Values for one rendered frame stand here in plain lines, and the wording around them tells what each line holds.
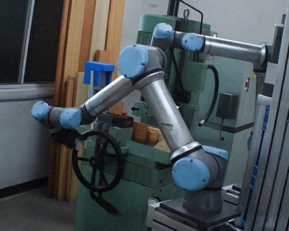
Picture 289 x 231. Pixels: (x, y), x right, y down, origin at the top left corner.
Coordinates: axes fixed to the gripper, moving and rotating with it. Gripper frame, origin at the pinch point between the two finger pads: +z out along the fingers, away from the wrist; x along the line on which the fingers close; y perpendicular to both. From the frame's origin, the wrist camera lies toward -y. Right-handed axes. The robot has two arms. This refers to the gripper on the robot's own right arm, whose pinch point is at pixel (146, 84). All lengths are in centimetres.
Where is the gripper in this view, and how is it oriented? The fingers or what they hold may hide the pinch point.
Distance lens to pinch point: 231.2
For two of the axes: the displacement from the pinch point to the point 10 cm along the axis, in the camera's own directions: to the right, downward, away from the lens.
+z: -2.1, 6.9, 6.9
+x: 9.8, 1.3, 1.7
